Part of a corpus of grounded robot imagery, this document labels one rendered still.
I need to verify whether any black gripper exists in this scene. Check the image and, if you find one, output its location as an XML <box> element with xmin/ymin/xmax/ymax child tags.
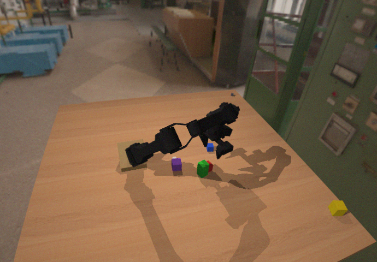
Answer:
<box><xmin>199</xmin><ymin>126</ymin><xmax>233</xmax><ymax>159</ymax></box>

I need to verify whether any blue cube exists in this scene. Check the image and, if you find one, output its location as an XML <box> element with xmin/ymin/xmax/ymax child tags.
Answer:
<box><xmin>207</xmin><ymin>143</ymin><xmax>214</xmax><ymax>152</ymax></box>

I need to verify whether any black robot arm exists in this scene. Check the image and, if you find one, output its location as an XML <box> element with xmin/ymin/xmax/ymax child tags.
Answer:
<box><xmin>125</xmin><ymin>102</ymin><xmax>240</xmax><ymax>167</ymax></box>

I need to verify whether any green block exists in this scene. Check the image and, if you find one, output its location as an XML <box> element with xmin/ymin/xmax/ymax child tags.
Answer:
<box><xmin>197</xmin><ymin>160</ymin><xmax>209</xmax><ymax>173</ymax></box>
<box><xmin>197</xmin><ymin>169</ymin><xmax>209</xmax><ymax>178</ymax></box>

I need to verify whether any purple block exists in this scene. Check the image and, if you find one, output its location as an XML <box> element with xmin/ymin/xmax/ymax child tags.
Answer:
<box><xmin>172</xmin><ymin>158</ymin><xmax>182</xmax><ymax>171</ymax></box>

